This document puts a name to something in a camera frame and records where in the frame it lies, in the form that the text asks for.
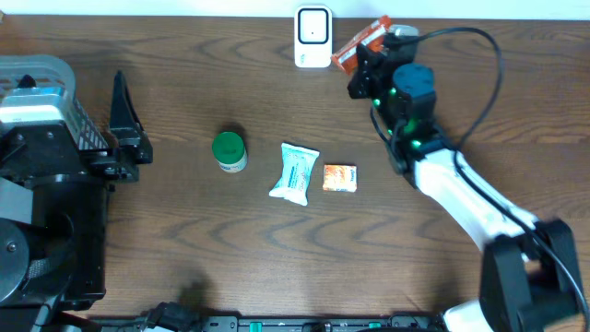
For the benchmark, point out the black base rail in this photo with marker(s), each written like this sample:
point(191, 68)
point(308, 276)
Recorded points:
point(171, 316)

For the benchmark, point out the orange small packet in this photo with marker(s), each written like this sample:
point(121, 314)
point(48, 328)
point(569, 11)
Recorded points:
point(340, 178)

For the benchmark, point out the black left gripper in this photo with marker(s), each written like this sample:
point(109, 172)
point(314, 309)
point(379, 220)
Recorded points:
point(106, 171)

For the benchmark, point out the grey plastic basket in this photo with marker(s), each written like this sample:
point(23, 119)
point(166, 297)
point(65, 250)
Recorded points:
point(47, 71)

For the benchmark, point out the red snack bar wrapper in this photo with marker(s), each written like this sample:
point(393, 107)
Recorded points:
point(372, 37)

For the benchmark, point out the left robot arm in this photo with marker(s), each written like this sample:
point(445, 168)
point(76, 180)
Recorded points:
point(53, 264)

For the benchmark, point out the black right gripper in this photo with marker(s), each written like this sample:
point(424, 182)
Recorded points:
point(368, 64)

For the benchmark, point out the green lid jar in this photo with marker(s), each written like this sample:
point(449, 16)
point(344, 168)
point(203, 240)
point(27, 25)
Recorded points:
point(230, 152)

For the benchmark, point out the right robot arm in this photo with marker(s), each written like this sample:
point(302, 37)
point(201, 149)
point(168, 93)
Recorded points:
point(530, 277)

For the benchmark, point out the white barcode scanner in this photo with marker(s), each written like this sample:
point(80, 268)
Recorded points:
point(313, 36)

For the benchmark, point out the teal snack packet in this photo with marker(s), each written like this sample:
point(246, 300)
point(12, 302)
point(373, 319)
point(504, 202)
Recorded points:
point(296, 174)

